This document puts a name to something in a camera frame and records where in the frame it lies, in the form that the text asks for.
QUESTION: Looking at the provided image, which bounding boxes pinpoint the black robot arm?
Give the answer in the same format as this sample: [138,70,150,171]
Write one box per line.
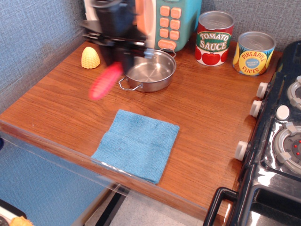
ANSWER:
[81,0,152,74]

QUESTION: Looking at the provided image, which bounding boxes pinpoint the yellow toy corn piece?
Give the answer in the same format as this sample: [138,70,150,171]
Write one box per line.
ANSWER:
[81,47,100,69]

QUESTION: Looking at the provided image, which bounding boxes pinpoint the clear acrylic barrier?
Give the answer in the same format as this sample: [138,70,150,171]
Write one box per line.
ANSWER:
[0,121,207,226]

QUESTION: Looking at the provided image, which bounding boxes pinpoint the orange black object at corner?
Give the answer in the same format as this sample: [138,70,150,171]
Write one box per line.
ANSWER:
[0,200,33,226]

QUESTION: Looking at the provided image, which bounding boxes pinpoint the toy microwave oven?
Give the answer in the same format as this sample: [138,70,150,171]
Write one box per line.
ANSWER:
[84,0,202,51]

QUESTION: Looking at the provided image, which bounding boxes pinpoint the pineapple slices can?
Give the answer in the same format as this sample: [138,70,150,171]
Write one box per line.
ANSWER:
[232,31,276,76]

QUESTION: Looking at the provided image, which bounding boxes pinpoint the red handled metal spoon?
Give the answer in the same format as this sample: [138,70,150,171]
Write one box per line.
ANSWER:
[89,62,124,100]

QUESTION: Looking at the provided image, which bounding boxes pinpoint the black toy stove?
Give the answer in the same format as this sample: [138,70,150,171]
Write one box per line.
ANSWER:
[204,41,301,226]

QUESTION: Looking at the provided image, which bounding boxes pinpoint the blue folded cloth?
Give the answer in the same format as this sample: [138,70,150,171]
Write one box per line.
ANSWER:
[92,110,180,184]

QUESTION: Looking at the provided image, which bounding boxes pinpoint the small steel pot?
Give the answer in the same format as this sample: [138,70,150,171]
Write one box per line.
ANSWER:
[119,48,177,93]

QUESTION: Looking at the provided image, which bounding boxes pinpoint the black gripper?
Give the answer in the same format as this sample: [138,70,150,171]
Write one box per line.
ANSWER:
[80,9,154,74]

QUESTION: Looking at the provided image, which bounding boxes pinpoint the tomato sauce can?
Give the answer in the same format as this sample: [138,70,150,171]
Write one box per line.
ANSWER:
[195,11,235,66]

